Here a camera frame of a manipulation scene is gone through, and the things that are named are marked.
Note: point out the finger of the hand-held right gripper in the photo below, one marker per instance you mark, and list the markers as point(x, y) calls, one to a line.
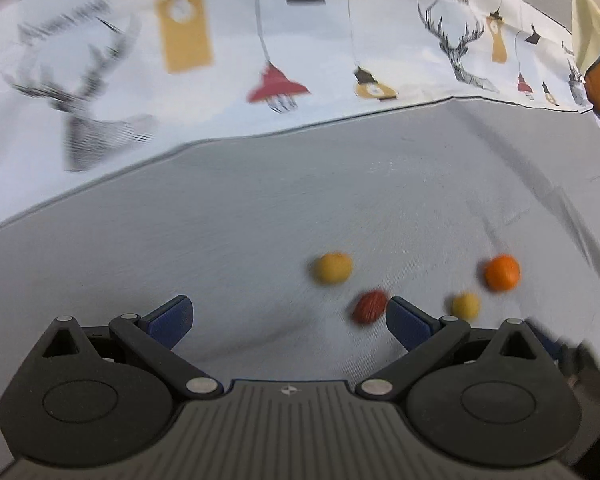
point(547, 342)

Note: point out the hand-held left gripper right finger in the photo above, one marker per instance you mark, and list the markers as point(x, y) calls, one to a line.
point(409, 324)

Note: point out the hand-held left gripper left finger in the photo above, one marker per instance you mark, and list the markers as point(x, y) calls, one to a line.
point(172, 321)

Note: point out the red dried date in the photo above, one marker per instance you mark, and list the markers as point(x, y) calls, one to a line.
point(369, 307)

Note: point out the small yellow-green fruit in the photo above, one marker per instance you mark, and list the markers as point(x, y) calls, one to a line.
point(465, 305)

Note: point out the small orange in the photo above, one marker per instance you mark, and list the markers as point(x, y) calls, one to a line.
point(502, 272)

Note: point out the yellow-green jujube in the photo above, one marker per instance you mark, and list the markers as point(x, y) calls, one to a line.
point(332, 267)

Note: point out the grey bed sheet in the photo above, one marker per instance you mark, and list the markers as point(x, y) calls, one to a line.
point(230, 210)

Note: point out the grey printed blanket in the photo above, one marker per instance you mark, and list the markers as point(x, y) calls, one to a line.
point(230, 50)

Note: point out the pale yellow cloth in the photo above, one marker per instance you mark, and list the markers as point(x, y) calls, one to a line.
point(590, 20)

